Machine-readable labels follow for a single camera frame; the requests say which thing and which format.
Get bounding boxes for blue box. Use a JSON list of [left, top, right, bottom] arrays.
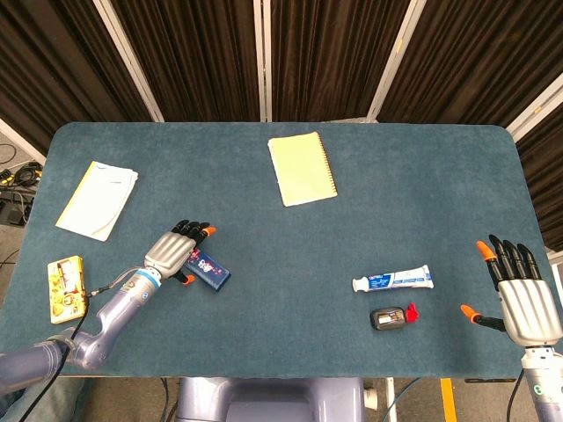
[[182, 248, 232, 292]]

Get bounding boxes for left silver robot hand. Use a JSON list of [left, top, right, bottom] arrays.
[[143, 219, 218, 286]]

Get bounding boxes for white blue toothpaste tube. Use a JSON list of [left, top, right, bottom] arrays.
[[351, 264, 435, 294]]

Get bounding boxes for yellow snack box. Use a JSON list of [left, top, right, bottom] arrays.
[[47, 255, 88, 325]]

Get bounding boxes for dark brown curtain panel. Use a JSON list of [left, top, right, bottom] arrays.
[[0, 0, 153, 155], [109, 0, 265, 123], [268, 0, 413, 123], [381, 0, 563, 131]]

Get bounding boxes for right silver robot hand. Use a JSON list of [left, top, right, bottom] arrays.
[[460, 234, 563, 348]]

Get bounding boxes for white partition frame post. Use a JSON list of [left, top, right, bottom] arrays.
[[505, 72, 563, 142], [252, 0, 273, 123], [91, 0, 165, 123], [0, 116, 48, 166], [365, 0, 426, 124]]

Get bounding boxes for black power adapter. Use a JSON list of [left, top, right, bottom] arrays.
[[0, 197, 34, 226]]

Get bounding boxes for blue denim jeans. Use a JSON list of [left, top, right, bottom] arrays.
[[0, 376, 91, 422]]

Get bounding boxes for white paper booklet stack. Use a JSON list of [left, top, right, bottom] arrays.
[[55, 160, 140, 243]]

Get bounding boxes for lavender robot torso base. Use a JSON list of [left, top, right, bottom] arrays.
[[175, 376, 367, 422]]

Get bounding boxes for black device with red clip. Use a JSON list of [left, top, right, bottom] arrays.
[[369, 302, 420, 331]]

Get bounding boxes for white table leg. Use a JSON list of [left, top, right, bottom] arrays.
[[384, 376, 398, 422]]

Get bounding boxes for yellow spiral notebook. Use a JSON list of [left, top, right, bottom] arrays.
[[267, 130, 339, 208]]

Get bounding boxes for yellow black cable bundle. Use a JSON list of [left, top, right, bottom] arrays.
[[0, 160, 44, 190]]

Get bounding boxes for teal felt table mat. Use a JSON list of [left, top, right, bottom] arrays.
[[0, 121, 556, 379]]

